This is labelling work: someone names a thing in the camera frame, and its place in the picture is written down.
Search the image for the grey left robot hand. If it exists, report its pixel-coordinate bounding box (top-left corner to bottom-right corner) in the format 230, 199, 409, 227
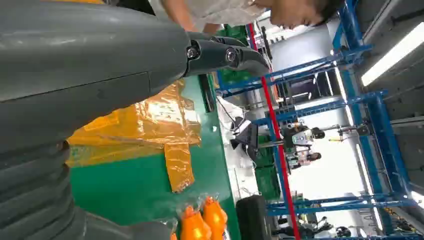
0, 0, 272, 240

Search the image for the yellow plastic sheet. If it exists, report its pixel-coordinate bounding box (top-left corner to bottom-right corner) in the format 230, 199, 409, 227
65, 79, 203, 194

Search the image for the black smartphone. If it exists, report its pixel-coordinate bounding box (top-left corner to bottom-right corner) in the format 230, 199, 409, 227
198, 74, 217, 114

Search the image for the person in white shirt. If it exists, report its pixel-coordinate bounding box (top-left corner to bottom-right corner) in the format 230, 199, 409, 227
149, 0, 346, 35

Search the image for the green table mat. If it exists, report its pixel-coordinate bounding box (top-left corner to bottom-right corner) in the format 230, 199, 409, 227
69, 74, 242, 240

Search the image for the green plastic crate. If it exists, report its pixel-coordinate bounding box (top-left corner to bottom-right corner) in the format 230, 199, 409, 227
216, 24, 255, 86
253, 134, 282, 202

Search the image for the black tablet on stand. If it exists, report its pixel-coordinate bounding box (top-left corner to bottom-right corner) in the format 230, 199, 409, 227
230, 123, 260, 163

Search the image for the white table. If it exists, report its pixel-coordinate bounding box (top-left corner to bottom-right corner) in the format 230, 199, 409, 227
215, 95, 266, 204

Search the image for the red pole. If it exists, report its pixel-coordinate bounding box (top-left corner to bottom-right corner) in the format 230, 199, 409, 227
246, 23, 302, 240

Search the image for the background person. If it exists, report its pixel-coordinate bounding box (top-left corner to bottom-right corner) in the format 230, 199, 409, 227
285, 150, 323, 171

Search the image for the long ceiling light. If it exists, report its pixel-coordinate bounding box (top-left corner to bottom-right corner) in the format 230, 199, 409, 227
360, 21, 424, 88

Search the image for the black cable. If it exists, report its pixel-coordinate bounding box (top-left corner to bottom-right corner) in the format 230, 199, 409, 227
216, 96, 238, 125

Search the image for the blue metal frame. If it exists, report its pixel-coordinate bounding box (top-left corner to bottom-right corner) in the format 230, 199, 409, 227
215, 0, 424, 240

